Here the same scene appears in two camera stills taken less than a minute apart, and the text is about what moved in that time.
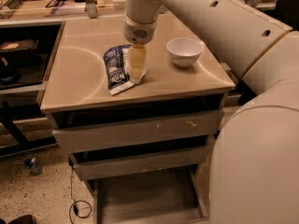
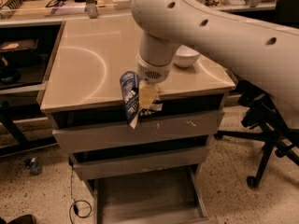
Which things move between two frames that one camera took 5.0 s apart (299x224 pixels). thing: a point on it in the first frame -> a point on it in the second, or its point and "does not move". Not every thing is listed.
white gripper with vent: x=138 y=33 -> x=153 y=71
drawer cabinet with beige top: x=140 y=149 does not move
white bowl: x=184 y=51 does not move
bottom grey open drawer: x=167 y=197 does not move
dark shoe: x=24 y=219 does not move
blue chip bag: x=117 y=60 -> x=131 y=89
